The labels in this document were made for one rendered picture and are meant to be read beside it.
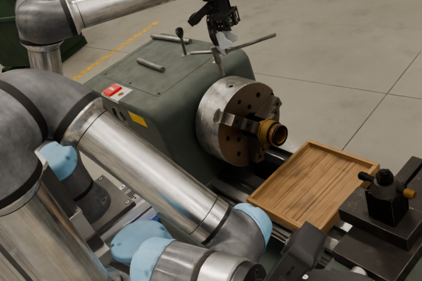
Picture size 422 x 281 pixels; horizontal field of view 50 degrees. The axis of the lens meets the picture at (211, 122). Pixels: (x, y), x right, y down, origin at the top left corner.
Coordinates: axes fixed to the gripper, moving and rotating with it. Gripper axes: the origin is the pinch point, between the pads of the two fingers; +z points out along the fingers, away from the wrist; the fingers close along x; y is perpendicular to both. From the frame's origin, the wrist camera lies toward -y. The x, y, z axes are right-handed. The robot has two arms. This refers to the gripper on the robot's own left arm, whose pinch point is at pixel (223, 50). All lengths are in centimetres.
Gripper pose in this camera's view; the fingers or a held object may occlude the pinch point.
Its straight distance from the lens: 151.4
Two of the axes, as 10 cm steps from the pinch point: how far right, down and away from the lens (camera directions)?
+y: 8.4, 0.5, -5.3
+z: 2.8, 8.0, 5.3
